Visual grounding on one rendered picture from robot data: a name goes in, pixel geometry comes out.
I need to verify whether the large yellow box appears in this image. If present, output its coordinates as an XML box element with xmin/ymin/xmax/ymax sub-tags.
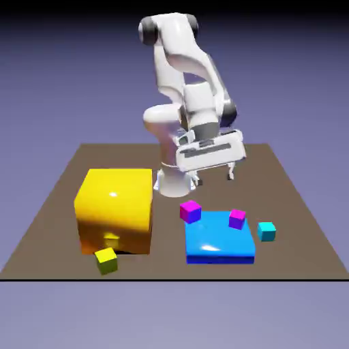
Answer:
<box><xmin>74</xmin><ymin>168</ymin><xmax>153</xmax><ymax>256</ymax></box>

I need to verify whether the small magenta cube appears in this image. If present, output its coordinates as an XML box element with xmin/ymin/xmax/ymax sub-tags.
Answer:
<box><xmin>179</xmin><ymin>200</ymin><xmax>202</xmax><ymax>225</ymax></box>
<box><xmin>228</xmin><ymin>209</ymin><xmax>247</xmax><ymax>230</ymax></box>

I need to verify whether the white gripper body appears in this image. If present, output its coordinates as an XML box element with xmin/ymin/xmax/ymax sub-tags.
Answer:
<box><xmin>175</xmin><ymin>129</ymin><xmax>247</xmax><ymax>173</ymax></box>

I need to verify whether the small cyan cube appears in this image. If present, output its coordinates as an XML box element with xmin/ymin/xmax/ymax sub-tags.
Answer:
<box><xmin>256</xmin><ymin>221</ymin><xmax>277</xmax><ymax>243</ymax></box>

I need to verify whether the small yellow cube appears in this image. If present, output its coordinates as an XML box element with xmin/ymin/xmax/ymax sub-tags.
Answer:
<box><xmin>94</xmin><ymin>247</ymin><xmax>119</xmax><ymax>275</ymax></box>

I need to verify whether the large blue box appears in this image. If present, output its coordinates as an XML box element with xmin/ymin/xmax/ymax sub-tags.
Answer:
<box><xmin>184</xmin><ymin>210</ymin><xmax>256</xmax><ymax>266</ymax></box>

